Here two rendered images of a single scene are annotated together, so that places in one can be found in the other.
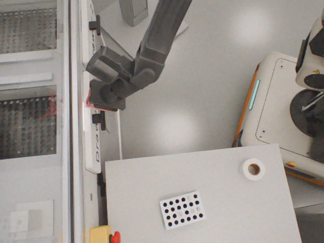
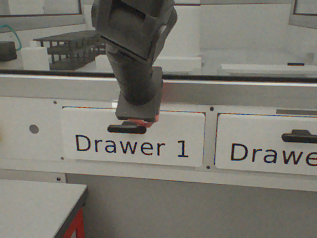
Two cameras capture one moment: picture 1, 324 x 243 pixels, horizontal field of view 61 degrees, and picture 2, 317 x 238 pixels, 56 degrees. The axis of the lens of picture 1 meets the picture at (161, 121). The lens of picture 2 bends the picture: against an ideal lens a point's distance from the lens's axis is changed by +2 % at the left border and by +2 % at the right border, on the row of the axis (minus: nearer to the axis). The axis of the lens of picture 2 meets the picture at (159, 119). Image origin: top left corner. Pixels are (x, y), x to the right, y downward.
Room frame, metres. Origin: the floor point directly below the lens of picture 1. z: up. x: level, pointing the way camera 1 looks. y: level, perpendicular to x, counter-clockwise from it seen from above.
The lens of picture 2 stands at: (0.43, -0.32, 1.12)
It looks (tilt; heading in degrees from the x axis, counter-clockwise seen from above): 20 degrees down; 104
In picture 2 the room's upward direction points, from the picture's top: straight up
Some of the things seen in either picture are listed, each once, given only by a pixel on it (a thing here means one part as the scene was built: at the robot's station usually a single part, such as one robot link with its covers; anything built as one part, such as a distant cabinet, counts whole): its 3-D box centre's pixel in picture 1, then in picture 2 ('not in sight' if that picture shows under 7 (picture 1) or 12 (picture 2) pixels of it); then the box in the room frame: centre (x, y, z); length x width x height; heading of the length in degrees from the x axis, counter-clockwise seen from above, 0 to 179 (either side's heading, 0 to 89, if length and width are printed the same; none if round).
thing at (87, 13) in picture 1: (88, 32); (295, 145); (0.55, 0.24, 0.87); 0.29 x 0.02 x 0.11; 7
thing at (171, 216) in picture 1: (182, 209); not in sight; (-0.01, -0.07, 0.78); 0.12 x 0.08 x 0.04; 105
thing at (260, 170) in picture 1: (252, 170); not in sight; (0.11, -0.29, 0.78); 0.07 x 0.07 x 0.04
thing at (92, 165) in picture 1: (91, 122); (132, 136); (0.24, 0.21, 0.87); 0.29 x 0.02 x 0.11; 7
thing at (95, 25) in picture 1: (94, 25); (302, 136); (0.55, 0.22, 0.91); 0.07 x 0.04 x 0.01; 7
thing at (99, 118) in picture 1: (98, 118); (128, 126); (0.24, 0.18, 0.91); 0.07 x 0.04 x 0.01; 7
